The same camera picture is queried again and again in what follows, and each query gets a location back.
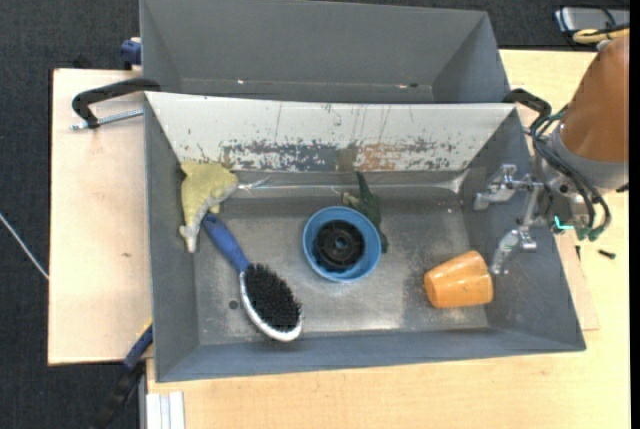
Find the yellow-green plush toy animal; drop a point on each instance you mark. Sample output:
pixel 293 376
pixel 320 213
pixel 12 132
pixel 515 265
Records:
pixel 202 187

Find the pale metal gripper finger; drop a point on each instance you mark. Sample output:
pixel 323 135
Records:
pixel 506 184
pixel 515 242

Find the black round ribbed disc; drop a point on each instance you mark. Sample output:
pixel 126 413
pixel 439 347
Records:
pixel 340 243

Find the grey metal bin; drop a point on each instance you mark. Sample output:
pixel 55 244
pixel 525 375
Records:
pixel 350 312

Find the orange cup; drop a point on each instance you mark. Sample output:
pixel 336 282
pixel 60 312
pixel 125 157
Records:
pixel 457 284

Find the blue bowl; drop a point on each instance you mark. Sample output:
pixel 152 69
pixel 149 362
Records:
pixel 312 247

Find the dark green toy animal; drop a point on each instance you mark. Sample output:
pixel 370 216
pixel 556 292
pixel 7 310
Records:
pixel 371 207

